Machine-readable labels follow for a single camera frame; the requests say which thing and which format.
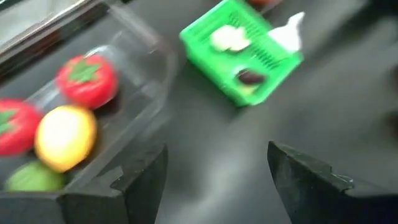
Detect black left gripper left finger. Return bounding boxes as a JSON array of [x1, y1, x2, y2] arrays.
[[0, 143, 169, 224]]

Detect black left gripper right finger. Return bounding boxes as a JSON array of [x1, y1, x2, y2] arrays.
[[267, 140, 398, 224]]

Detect green lime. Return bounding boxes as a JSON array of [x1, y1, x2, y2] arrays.
[[2, 160, 66, 192]]

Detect yellow mango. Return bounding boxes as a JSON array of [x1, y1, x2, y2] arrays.
[[34, 105, 98, 174]]

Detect red tomato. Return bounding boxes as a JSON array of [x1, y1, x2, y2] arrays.
[[55, 54, 119, 110], [0, 98, 43, 156]]

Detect small purple eggplant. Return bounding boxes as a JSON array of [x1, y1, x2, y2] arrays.
[[236, 68, 267, 86]]

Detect large white garlic bulb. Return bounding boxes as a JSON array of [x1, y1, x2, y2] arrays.
[[269, 11, 305, 54]]

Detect clear plastic bin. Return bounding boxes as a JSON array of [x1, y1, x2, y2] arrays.
[[0, 4, 178, 195]]

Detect green plastic basket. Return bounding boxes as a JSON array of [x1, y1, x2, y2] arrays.
[[179, 0, 305, 108]]

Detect black table frame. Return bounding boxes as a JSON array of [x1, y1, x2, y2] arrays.
[[0, 0, 109, 68]]

